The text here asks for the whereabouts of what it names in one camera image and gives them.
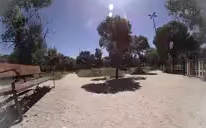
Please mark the dry grass patch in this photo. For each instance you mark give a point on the dry grass patch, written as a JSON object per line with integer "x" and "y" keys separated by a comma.
{"x": 91, "y": 72}

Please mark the row of distant trees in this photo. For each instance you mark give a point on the row of distant trees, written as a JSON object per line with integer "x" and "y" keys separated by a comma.
{"x": 86, "y": 58}

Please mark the dark round-crowned tree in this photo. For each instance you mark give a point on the dark round-crowned tree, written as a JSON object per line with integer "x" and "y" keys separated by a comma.
{"x": 116, "y": 40}

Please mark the small tree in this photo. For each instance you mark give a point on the small tree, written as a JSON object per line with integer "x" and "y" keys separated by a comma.
{"x": 140, "y": 45}

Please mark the pale sandy gravel path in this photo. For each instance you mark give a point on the pale sandy gravel path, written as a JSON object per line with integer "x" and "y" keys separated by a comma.
{"x": 124, "y": 106}

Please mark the lamp pole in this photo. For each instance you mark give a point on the lamp pole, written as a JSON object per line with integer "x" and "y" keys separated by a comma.
{"x": 154, "y": 22}

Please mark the dark broad tree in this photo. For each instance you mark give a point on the dark broad tree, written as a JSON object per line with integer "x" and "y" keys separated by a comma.
{"x": 172, "y": 41}

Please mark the brown wooden bench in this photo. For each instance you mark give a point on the brown wooden bench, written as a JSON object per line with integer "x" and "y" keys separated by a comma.
{"x": 24, "y": 70}

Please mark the tall sparse tree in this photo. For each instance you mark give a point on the tall sparse tree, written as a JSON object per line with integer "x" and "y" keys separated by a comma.
{"x": 24, "y": 50}

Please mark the white fence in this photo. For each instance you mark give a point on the white fence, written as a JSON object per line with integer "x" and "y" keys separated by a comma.
{"x": 197, "y": 68}

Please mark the tree with overhanging branches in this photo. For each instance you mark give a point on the tree with overhanging branches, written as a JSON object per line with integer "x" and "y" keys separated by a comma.
{"x": 191, "y": 11}

